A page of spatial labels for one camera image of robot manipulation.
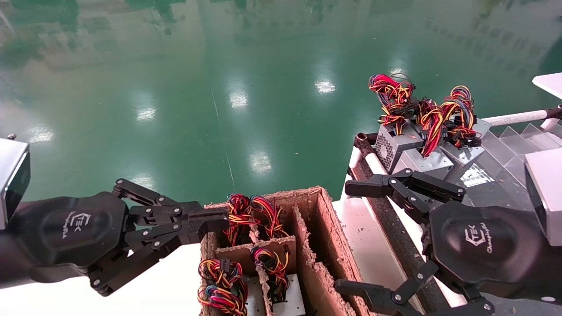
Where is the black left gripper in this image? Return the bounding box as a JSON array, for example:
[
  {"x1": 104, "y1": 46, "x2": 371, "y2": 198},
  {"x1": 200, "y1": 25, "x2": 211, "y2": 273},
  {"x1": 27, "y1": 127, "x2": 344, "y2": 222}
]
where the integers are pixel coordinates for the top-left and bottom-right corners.
[{"x1": 7, "y1": 178, "x2": 230, "y2": 296}]

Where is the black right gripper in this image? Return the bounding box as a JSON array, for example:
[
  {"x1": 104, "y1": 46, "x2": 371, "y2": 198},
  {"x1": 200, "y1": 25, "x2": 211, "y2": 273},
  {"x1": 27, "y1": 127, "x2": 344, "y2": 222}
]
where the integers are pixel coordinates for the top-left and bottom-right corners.
[{"x1": 335, "y1": 168, "x2": 562, "y2": 316}]

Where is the grey power supply with wires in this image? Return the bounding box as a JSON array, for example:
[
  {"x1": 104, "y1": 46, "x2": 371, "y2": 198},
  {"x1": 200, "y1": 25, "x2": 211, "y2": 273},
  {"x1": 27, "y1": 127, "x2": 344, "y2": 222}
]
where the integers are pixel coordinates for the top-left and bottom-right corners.
[
  {"x1": 249, "y1": 246, "x2": 306, "y2": 316},
  {"x1": 392, "y1": 99, "x2": 455, "y2": 181},
  {"x1": 225, "y1": 193, "x2": 260, "y2": 247},
  {"x1": 439, "y1": 85, "x2": 493, "y2": 186},
  {"x1": 368, "y1": 73, "x2": 427, "y2": 175},
  {"x1": 197, "y1": 258, "x2": 267, "y2": 316}
]

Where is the brown cardboard divider box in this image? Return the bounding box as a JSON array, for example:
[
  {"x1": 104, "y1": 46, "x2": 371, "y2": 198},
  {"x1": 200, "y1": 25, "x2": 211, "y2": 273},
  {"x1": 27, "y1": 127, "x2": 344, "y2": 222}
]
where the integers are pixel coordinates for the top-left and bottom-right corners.
[{"x1": 199, "y1": 186, "x2": 379, "y2": 316}]

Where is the clear plastic divider tray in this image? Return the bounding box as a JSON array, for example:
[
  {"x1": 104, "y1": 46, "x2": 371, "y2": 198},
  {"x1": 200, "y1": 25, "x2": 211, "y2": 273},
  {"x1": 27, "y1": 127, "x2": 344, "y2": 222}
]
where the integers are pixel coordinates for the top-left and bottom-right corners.
[{"x1": 481, "y1": 123, "x2": 562, "y2": 176}]

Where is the colourful cables bundle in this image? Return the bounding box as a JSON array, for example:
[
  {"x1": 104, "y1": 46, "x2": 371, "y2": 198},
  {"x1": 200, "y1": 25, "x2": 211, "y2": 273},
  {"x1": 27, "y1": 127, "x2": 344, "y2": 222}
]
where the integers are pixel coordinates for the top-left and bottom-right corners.
[{"x1": 250, "y1": 195, "x2": 291, "y2": 241}]

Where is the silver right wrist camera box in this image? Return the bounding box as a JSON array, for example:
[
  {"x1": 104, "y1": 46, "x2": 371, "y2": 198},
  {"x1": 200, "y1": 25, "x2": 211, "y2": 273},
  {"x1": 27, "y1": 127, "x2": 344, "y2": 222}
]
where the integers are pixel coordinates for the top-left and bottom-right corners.
[{"x1": 525, "y1": 148, "x2": 562, "y2": 247}]

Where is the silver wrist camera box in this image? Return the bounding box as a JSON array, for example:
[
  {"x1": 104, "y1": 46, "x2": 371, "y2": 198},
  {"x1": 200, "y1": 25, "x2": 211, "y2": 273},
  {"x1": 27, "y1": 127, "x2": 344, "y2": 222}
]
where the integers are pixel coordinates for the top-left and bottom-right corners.
[
  {"x1": 525, "y1": 148, "x2": 562, "y2": 247},
  {"x1": 0, "y1": 137, "x2": 31, "y2": 230}
]

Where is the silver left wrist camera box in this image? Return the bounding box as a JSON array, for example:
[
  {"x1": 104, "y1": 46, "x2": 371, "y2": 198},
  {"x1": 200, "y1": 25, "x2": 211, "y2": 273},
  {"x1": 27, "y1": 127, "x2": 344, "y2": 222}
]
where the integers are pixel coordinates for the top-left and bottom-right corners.
[{"x1": 0, "y1": 137, "x2": 31, "y2": 230}]

